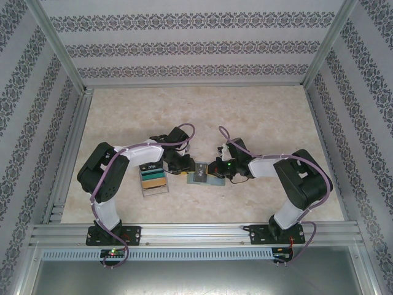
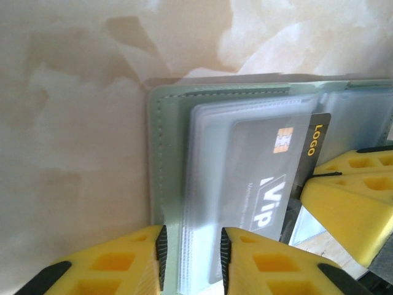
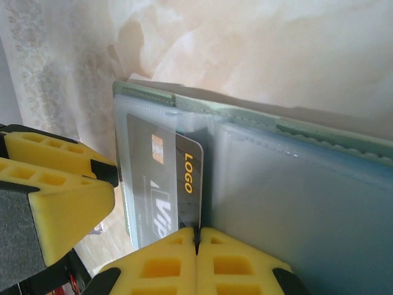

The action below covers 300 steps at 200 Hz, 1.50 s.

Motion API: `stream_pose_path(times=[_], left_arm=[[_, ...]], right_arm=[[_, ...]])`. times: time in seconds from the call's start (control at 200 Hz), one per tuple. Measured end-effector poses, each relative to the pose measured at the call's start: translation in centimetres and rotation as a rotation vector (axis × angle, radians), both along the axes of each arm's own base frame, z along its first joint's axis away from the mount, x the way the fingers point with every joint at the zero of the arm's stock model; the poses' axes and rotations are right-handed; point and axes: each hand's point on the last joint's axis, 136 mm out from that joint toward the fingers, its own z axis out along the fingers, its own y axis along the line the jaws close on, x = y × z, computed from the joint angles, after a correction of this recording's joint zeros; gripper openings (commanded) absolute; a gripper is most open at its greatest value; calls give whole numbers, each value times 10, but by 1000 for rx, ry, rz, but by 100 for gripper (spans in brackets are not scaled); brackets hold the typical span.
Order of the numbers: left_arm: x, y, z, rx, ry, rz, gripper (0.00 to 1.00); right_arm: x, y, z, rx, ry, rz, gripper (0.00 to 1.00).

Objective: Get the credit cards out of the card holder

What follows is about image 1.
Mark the teal card with black stripe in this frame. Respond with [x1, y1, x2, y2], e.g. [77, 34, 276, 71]
[140, 170, 166, 181]

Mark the thin aluminium wall rail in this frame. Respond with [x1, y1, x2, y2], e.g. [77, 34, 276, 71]
[82, 80, 308, 90]

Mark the aluminium frame post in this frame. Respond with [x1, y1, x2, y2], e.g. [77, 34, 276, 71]
[302, 0, 360, 89]
[26, 0, 88, 93]

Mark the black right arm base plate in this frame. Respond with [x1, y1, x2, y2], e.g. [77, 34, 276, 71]
[250, 224, 306, 246]

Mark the long aluminium base rail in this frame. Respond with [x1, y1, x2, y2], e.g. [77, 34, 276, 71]
[29, 223, 365, 248]

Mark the clear acrylic card box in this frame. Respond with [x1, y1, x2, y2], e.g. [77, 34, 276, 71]
[139, 160, 171, 198]

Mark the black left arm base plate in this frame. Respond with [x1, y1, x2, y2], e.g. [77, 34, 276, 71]
[87, 226, 142, 246]

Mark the small circuit board green light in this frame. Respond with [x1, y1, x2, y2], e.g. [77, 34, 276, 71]
[100, 248, 127, 259]

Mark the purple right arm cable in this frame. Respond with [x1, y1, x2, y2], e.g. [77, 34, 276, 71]
[217, 125, 335, 267]

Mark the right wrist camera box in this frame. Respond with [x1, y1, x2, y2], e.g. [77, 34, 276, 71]
[217, 144, 234, 160]

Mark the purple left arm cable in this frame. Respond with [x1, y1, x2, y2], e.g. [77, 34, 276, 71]
[88, 122, 197, 270]

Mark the thin left wrist camera wire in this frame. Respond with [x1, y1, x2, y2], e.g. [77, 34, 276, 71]
[162, 162, 182, 175]

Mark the aluminium side rail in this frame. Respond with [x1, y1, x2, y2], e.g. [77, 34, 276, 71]
[305, 87, 362, 224]
[42, 88, 95, 225]

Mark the black VIP membership card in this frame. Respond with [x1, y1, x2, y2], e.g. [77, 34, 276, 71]
[195, 160, 209, 184]
[139, 162, 163, 173]

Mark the gold card with black stripe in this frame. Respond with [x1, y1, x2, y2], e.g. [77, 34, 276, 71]
[142, 178, 168, 189]

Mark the pale green card holder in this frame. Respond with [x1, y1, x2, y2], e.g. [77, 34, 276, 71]
[186, 171, 227, 187]

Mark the slotted grey cable duct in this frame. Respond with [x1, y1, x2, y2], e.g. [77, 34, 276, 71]
[41, 248, 274, 261]

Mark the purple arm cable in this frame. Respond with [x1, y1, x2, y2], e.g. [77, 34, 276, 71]
[88, 122, 197, 270]
[217, 125, 335, 267]

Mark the grey metal shelf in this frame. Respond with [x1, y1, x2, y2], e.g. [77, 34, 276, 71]
[18, 259, 378, 295]

